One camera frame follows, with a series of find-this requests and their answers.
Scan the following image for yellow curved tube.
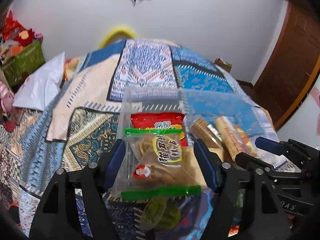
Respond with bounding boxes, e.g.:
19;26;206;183
98;25;138;49

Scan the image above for orange round cookie packet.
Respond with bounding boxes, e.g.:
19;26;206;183
235;125;259;158

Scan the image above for green wrapped snack pack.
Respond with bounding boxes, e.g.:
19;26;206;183
140;197;181;231

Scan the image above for red snack packet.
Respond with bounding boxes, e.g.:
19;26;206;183
125;112;188;151

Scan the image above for red plush toys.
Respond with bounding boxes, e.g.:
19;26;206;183
1;11;43;47

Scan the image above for small cardboard box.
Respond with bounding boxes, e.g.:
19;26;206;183
214;58;232;73

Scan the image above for green storage box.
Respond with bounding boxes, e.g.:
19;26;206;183
1;38;46;89

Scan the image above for clear plastic storage box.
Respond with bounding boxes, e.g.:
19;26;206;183
111;86;265;201

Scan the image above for brown wooden door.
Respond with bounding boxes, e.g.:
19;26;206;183
240;0;319;129

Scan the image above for green-edged cat-ear snack bag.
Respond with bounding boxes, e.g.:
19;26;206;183
111;128;201;202

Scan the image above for blue patchwork bed quilt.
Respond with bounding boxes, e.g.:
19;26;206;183
0;38;301;240

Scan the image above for round cracker stack packet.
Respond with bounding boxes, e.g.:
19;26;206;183
190;116;223;149

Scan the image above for pink plush toy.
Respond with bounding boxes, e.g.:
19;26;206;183
0;81;14;113

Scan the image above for white pillow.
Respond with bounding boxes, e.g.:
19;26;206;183
13;53;65;111

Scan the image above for long biscuit roll packet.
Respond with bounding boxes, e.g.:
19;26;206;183
215;116;249;161

